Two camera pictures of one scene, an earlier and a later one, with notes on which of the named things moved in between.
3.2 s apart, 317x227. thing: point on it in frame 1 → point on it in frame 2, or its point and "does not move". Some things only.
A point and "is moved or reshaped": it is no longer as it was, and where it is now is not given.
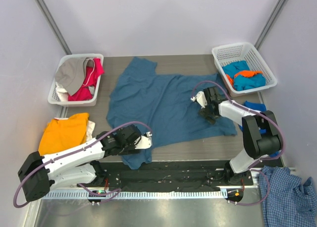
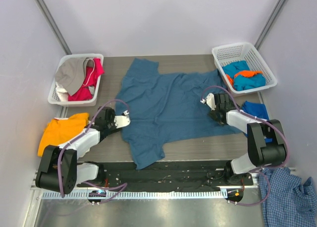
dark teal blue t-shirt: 160,104 is moved or reshaped
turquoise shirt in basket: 240,82 does not move
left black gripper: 136,149 → 112,128
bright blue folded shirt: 258,106 does not move
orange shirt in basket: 245,73 does not move
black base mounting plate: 170,176 does not move
